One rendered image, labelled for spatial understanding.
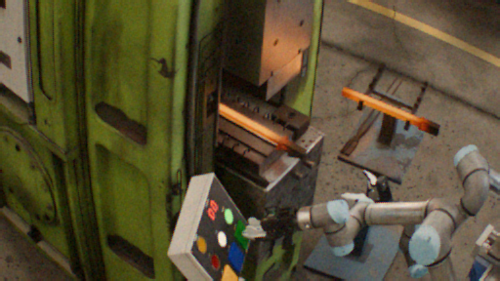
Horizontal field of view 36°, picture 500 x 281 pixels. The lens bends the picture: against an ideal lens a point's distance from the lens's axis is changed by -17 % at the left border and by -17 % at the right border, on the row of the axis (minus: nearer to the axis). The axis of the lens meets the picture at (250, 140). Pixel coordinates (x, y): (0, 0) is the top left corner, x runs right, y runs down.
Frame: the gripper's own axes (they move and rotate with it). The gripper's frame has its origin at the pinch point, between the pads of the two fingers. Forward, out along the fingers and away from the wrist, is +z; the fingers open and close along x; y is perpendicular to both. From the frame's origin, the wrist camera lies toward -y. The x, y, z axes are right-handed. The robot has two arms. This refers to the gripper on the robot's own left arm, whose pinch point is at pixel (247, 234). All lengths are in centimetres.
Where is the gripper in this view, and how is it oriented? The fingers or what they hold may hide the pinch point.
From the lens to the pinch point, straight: 285.6
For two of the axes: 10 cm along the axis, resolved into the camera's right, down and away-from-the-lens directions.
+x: -2.0, 6.7, -7.1
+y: -4.3, -7.1, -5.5
